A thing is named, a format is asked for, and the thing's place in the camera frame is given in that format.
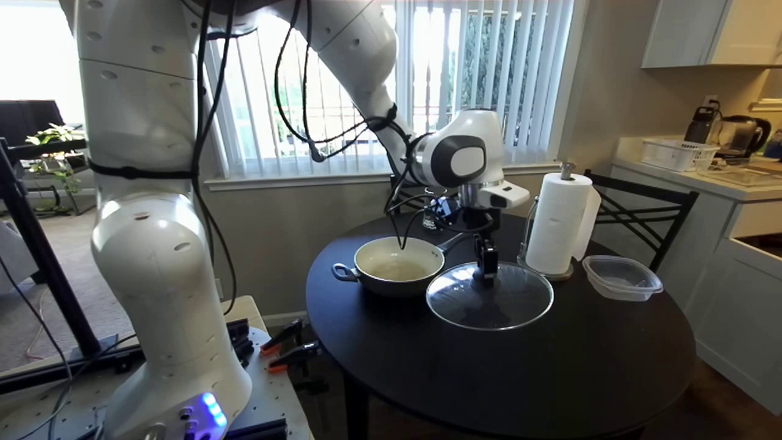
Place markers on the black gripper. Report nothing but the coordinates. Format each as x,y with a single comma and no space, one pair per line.
482,221

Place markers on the glass pan lid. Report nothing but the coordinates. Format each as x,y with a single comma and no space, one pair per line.
510,299

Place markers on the robot base platform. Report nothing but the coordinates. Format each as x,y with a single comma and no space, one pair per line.
73,408

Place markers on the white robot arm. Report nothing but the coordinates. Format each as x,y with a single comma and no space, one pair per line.
147,122

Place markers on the paper towel roll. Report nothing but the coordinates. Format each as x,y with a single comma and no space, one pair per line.
585,215

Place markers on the paper towel holder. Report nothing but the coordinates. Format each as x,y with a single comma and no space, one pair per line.
552,229

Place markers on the round black table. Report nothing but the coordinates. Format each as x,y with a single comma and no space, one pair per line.
590,369

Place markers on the black chair behind table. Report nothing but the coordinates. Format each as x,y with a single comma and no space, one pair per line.
419,195

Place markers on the clear plastic container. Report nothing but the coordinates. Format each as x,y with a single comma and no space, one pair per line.
621,276

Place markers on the black chair right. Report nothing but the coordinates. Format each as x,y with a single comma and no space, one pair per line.
656,225

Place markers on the black orange clamp tool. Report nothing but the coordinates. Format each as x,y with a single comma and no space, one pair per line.
285,348

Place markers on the clear tray on counter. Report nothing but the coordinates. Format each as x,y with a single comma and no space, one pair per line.
674,154

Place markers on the white kitchen counter cabinet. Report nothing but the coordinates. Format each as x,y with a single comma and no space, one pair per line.
724,267

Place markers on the white vertical window blinds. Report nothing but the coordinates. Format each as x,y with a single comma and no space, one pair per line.
282,112

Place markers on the dark appliance on counter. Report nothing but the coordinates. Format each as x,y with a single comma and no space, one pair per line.
701,121

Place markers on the electric kettle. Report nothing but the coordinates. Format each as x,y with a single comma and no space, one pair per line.
741,137

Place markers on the white upper cabinet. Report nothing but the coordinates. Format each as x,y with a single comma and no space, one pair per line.
714,33

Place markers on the black metal stand frame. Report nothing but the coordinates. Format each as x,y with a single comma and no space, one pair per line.
46,270

